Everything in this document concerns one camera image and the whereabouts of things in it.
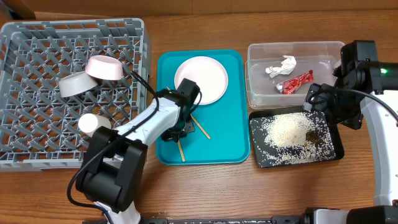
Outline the brown food scrap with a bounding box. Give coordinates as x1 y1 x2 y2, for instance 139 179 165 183
305 131 322 145

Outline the white rice pile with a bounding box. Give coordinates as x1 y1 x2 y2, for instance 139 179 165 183
252 111 336 166

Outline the large white plate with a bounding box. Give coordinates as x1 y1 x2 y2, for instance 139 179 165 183
174 56 229 105

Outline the white tissue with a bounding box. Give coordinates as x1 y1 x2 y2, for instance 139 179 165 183
265 55 297 78

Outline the white cup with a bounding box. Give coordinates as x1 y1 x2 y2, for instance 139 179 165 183
78 113 112 137

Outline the small white bowl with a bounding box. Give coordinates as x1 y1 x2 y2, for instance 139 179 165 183
85 55 123 81

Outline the grey bowl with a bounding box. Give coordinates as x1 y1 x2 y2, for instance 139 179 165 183
58 71 98 97

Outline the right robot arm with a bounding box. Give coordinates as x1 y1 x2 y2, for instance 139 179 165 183
301 61 397 223

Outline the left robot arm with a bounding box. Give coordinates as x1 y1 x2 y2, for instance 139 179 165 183
67 88 201 223

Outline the black waste tray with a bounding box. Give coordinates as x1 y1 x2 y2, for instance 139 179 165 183
248 105 345 169

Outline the teal plastic tray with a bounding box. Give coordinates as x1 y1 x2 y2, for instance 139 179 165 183
155 49 251 165

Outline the red snack wrapper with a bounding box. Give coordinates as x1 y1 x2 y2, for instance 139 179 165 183
275 70 314 95

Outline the clear plastic bin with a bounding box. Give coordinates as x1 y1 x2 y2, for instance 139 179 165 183
245 41 345 109

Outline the grey plastic dish rack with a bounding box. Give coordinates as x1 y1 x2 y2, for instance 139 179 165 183
1 18 151 172

